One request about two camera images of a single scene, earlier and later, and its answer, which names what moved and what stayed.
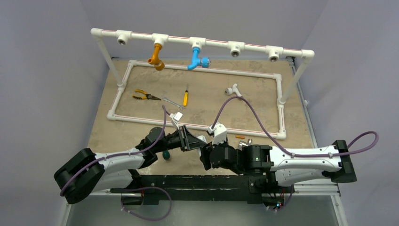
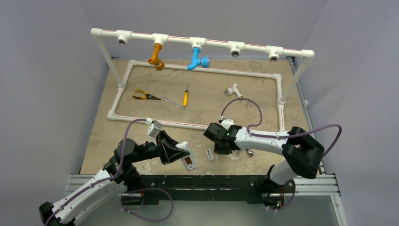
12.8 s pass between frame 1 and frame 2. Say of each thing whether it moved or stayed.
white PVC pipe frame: stayed
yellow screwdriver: stayed
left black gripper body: moved
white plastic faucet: stayed
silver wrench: stayed
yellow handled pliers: stayed
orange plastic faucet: stayed
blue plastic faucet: stayed
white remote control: moved
